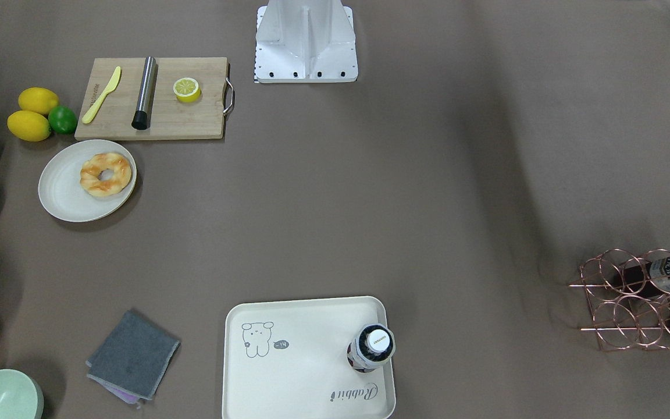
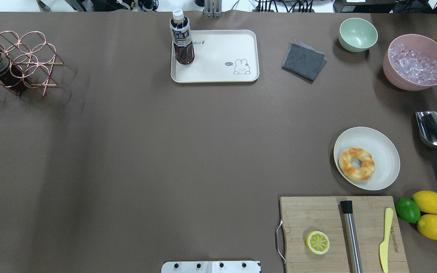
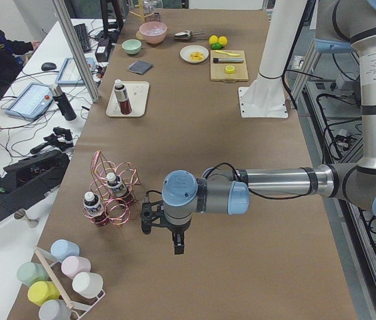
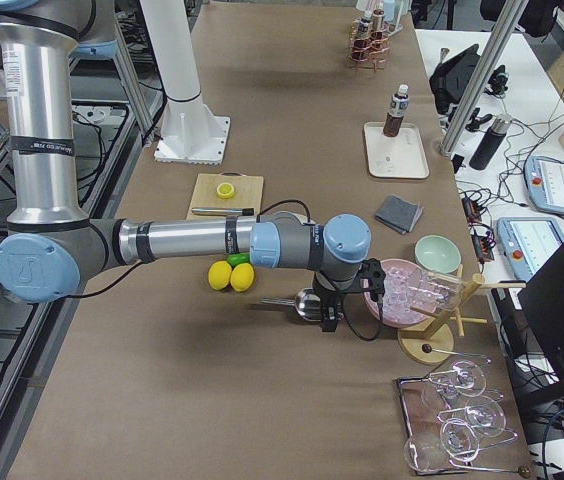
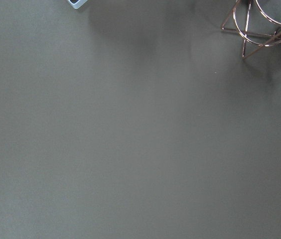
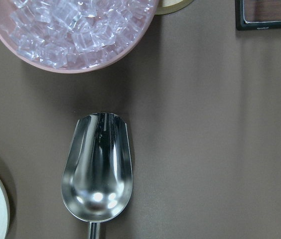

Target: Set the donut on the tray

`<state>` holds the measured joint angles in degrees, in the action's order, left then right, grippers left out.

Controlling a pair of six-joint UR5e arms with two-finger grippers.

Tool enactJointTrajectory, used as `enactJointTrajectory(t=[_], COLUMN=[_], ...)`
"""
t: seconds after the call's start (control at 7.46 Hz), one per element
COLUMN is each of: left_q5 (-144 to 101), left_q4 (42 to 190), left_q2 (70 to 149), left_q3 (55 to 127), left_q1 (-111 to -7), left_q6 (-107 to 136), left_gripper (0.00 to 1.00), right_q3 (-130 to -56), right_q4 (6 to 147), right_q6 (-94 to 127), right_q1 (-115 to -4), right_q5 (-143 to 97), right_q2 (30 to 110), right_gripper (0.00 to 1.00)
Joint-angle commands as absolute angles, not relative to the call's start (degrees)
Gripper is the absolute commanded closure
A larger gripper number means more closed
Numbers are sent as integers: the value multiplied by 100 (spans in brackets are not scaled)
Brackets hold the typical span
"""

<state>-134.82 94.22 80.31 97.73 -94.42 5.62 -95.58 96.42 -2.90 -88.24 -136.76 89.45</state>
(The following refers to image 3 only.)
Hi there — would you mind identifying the white cup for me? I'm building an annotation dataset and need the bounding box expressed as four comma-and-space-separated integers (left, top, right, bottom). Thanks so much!
72, 271, 103, 299

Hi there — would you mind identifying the aluminium frame post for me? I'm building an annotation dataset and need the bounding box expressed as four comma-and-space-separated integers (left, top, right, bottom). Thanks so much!
51, 0, 99, 103

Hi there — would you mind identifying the near teach pendant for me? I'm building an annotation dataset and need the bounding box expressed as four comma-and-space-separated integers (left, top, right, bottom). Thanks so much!
5, 83, 53, 120

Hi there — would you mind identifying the yellow lemon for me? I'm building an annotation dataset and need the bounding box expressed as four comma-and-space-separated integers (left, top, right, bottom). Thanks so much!
218, 36, 228, 47
209, 35, 219, 45

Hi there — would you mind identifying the black equipment case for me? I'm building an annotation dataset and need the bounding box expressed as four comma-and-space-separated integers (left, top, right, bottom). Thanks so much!
0, 150, 69, 222

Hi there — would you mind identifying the far teach pendant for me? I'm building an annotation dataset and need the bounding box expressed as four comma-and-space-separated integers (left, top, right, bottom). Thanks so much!
55, 57, 84, 86

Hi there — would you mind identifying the grey folded cloth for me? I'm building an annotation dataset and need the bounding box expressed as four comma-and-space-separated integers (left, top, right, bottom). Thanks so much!
128, 60, 153, 75

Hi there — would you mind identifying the wooden cutting board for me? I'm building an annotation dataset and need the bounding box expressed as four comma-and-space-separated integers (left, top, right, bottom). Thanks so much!
210, 50, 249, 82

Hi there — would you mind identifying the bottle in rack front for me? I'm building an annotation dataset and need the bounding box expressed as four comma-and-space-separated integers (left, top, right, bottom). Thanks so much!
83, 191, 109, 227

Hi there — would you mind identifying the blue cup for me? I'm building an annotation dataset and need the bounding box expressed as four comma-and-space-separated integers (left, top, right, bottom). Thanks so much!
50, 239, 80, 262

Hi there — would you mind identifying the black keyboard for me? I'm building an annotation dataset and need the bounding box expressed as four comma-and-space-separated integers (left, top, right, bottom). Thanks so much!
73, 23, 91, 53

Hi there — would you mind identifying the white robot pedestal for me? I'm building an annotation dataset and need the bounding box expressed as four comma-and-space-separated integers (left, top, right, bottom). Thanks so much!
239, 0, 307, 118

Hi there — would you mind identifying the cream rabbit tray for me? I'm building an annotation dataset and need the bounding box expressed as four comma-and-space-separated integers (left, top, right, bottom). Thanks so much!
105, 81, 149, 117

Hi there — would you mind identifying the half lemon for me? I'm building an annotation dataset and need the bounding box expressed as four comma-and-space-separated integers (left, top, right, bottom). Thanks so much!
225, 65, 235, 74

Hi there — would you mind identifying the teach pendant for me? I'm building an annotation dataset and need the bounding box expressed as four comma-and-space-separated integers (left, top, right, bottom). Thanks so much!
55, 57, 84, 86
5, 83, 53, 120

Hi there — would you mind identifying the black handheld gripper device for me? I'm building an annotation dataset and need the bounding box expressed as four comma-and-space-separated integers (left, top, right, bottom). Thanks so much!
30, 127, 74, 155

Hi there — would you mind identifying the black thermos bottle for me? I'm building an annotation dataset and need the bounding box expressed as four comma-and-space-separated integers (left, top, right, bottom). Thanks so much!
49, 83, 77, 121

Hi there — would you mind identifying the pink bowl with ice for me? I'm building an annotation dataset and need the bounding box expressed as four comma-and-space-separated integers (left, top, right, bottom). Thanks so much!
139, 21, 167, 45

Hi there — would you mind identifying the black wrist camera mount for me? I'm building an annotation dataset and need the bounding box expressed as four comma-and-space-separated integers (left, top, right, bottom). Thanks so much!
140, 190, 166, 235

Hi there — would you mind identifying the pink cup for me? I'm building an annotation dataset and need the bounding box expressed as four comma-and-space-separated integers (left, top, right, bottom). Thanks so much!
61, 256, 91, 279

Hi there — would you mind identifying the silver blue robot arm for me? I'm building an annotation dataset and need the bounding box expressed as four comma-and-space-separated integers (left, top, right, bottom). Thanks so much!
159, 1, 376, 254

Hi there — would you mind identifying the green bowl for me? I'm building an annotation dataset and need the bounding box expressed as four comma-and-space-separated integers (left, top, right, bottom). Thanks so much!
121, 39, 142, 55

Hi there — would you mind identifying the metal scoop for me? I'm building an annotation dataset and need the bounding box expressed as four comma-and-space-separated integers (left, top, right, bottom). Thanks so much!
173, 30, 205, 41

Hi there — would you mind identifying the green lime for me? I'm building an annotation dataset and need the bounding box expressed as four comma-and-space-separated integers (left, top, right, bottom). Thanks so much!
211, 43, 222, 50

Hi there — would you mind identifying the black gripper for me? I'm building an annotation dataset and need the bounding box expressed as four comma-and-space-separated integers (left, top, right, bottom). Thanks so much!
164, 219, 188, 255

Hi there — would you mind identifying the white round plate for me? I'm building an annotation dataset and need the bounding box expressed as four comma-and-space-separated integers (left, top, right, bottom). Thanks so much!
179, 45, 209, 64

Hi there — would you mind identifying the bottle in rack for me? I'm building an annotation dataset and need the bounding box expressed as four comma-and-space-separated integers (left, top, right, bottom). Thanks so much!
106, 172, 132, 203
83, 191, 109, 227

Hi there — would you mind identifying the white cup rack wooden handle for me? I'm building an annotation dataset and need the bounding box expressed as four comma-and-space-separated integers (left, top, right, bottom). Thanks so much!
33, 246, 106, 319

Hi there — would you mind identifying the green cup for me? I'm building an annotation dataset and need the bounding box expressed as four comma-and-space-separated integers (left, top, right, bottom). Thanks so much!
17, 262, 49, 287

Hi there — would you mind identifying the dark drink bottle on tray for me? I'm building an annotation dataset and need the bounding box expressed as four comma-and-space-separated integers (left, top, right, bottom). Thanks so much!
113, 79, 132, 115

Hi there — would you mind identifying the bottle in rack rear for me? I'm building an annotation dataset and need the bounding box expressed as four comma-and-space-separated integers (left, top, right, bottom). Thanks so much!
106, 172, 132, 203

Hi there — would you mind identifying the grey cup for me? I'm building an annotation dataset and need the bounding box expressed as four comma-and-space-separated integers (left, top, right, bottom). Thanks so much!
39, 299, 71, 320

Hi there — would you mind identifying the yellow plastic knife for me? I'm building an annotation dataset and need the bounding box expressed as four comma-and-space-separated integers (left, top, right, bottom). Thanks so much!
215, 50, 240, 57

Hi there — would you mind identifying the yellow cup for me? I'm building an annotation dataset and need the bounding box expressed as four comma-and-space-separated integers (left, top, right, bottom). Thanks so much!
27, 281, 60, 307

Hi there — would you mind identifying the black computer mouse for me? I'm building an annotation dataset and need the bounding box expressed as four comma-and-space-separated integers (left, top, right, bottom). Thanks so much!
41, 62, 57, 71

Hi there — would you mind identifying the wooden glass tree stand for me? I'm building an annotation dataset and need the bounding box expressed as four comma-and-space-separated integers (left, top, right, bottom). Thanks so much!
129, 0, 157, 23

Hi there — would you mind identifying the copper wire bottle rack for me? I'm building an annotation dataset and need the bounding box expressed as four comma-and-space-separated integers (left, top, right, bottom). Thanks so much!
83, 150, 140, 227

